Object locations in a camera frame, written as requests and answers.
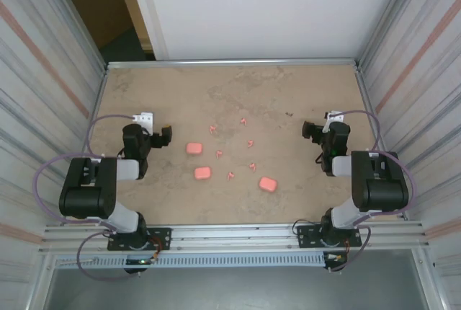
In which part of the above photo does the aluminium mounting rail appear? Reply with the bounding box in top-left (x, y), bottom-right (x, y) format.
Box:
top-left (38, 220), bottom-right (433, 253)

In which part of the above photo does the aluminium table side rail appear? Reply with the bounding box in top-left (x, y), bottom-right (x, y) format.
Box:
top-left (355, 68), bottom-right (406, 221)
top-left (63, 68), bottom-right (109, 226)

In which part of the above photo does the white door frame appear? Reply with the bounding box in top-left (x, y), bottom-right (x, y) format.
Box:
top-left (111, 0), bottom-right (170, 61)

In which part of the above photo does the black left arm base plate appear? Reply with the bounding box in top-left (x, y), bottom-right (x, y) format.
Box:
top-left (107, 227), bottom-right (172, 252)

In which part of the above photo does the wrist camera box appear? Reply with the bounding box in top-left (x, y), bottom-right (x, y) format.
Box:
top-left (131, 112), bottom-right (155, 134)
top-left (323, 110), bottom-right (346, 133)

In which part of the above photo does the aluminium table edge rail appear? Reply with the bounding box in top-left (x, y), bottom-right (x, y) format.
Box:
top-left (106, 58), bottom-right (361, 70)

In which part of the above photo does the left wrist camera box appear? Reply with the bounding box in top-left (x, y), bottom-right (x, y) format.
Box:
top-left (131, 112), bottom-right (155, 134)

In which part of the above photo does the brown wooden door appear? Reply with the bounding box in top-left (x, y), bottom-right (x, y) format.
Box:
top-left (52, 0), bottom-right (136, 51)

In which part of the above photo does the slotted grey cable duct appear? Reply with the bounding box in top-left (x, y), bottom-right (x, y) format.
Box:
top-left (53, 252), bottom-right (327, 268)

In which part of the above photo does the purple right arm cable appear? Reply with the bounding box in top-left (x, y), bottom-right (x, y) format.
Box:
top-left (329, 110), bottom-right (418, 273)

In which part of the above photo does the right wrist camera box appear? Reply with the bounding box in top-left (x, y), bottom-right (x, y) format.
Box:
top-left (323, 110), bottom-right (346, 133)

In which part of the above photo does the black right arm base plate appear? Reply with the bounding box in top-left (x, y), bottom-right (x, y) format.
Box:
top-left (295, 223), bottom-right (362, 249)

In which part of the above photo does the white connector with wires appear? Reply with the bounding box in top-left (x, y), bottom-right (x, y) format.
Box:
top-left (323, 251), bottom-right (349, 273)

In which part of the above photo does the small green-lit circuit board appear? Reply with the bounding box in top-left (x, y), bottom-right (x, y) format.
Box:
top-left (125, 257), bottom-right (159, 266)

